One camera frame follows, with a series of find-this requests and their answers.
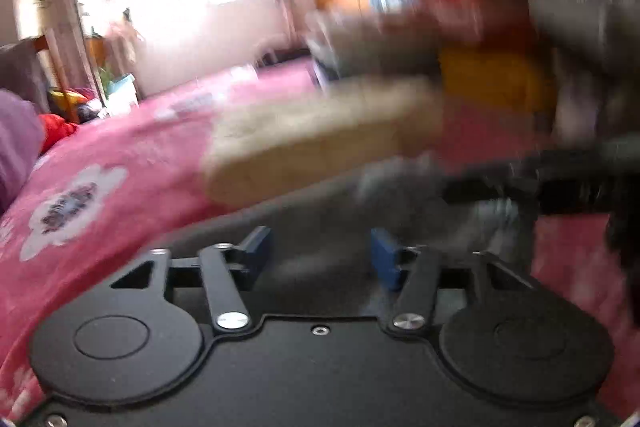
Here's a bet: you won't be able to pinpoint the yellow folded garment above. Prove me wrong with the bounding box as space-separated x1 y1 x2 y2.
438 48 556 116

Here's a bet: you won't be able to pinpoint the red cloth by duvet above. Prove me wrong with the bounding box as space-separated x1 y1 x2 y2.
39 114 79 155

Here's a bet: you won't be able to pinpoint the folded cream blanket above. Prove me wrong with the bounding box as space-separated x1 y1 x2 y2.
201 76 445 208

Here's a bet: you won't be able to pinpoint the grey sweatshirt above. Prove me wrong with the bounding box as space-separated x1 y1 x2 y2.
154 156 535 317

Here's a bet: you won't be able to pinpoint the purple duvet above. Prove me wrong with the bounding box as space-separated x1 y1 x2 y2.
0 90 44 213

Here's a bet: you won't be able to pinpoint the pink floral bed blanket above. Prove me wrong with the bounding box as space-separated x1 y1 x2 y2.
1 60 639 421

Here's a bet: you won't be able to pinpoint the grey clothes on chair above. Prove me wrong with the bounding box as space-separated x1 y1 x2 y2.
0 39 50 114

